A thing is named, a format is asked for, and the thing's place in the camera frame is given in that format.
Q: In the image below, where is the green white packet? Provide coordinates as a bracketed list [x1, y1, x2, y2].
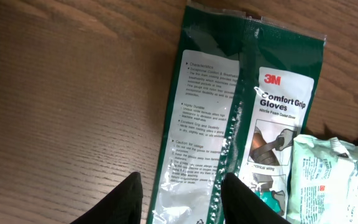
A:
[147, 1, 326, 223]

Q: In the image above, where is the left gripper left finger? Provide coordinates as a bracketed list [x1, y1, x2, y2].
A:
[71, 172, 143, 224]

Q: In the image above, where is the teal wet wipes packet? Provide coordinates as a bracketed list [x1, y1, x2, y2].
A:
[287, 135, 358, 224]

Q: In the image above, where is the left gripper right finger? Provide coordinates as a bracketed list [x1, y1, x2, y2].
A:
[221, 173, 290, 224]

